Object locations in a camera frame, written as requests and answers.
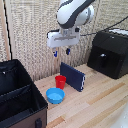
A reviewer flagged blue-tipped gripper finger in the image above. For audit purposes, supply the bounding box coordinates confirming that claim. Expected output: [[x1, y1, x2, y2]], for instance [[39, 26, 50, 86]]
[[51, 47, 59, 58], [65, 45, 72, 56]]

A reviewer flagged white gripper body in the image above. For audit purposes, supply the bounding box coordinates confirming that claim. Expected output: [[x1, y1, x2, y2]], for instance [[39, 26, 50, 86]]
[[46, 28, 81, 50]]

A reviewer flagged dark blue rectangular box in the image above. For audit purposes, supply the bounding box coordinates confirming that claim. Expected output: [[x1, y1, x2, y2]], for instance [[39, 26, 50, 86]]
[[59, 61, 87, 93]]

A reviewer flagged beige woven screen panel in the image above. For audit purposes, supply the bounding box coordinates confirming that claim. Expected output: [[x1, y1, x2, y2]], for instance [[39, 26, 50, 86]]
[[4, 0, 128, 82]]

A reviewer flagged red plastic cup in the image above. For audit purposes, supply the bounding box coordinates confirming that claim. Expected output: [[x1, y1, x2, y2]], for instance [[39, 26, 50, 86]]
[[54, 75, 67, 90]]

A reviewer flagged blue plastic bowl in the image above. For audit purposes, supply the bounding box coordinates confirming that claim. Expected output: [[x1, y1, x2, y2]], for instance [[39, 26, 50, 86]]
[[45, 87, 66, 105]]

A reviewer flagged black fabric storage bin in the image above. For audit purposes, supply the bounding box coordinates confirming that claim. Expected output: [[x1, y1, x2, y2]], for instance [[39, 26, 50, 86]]
[[0, 59, 49, 128]]

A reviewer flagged black fryer handle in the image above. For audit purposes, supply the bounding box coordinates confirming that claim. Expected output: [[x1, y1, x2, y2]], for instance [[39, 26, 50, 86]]
[[99, 53, 108, 69]]

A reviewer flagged black cable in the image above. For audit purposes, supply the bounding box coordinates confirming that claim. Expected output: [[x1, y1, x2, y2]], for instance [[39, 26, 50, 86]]
[[79, 15, 128, 37]]

